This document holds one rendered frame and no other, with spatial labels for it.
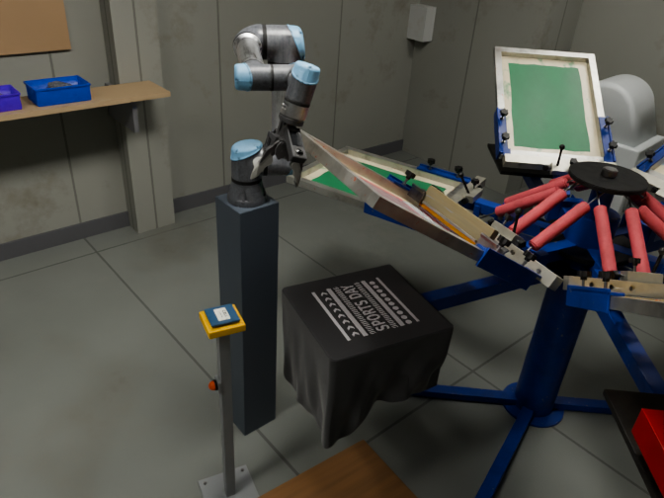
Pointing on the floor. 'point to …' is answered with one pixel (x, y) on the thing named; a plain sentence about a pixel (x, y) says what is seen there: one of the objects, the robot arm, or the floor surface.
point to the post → (233, 482)
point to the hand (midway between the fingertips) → (275, 185)
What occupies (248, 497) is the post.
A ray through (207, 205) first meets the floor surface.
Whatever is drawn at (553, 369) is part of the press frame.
